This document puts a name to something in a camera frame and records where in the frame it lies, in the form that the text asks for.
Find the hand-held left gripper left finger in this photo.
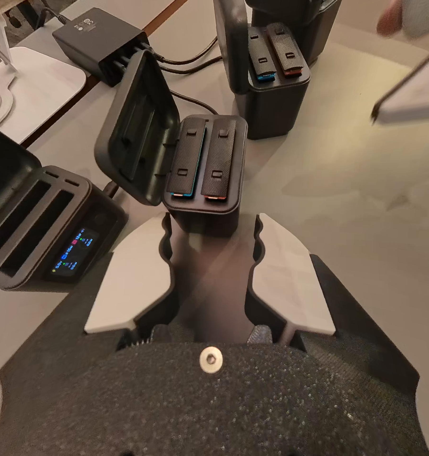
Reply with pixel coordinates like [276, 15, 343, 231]
[83, 214, 181, 334]

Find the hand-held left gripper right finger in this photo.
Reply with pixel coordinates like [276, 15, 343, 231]
[245, 213, 337, 344]

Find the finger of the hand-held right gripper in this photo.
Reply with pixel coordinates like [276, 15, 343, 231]
[371, 46, 429, 125]

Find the black battery charger case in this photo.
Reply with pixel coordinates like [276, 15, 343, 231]
[214, 0, 312, 140]
[94, 50, 249, 238]
[0, 123, 128, 291]
[251, 0, 343, 66]

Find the person's right hand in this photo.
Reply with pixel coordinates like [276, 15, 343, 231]
[376, 4, 404, 37]

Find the black power adapter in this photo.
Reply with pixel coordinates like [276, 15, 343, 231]
[52, 8, 155, 88]

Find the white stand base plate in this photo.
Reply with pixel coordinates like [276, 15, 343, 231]
[0, 46, 87, 145]

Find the black power cord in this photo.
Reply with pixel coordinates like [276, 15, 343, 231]
[38, 7, 67, 25]

